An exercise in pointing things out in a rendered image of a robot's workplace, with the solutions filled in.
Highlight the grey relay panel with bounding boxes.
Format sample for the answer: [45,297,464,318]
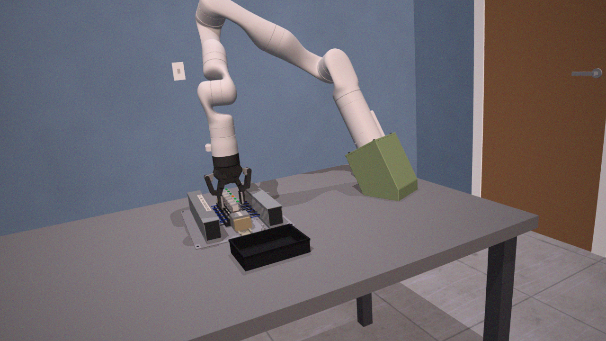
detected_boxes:
[181,181,295,250]

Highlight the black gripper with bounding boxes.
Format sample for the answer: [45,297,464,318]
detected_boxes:
[204,153,252,208]

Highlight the black rectangular tray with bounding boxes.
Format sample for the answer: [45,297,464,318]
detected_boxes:
[228,224,309,271]

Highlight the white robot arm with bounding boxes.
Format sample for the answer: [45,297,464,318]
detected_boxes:
[195,0,385,157]

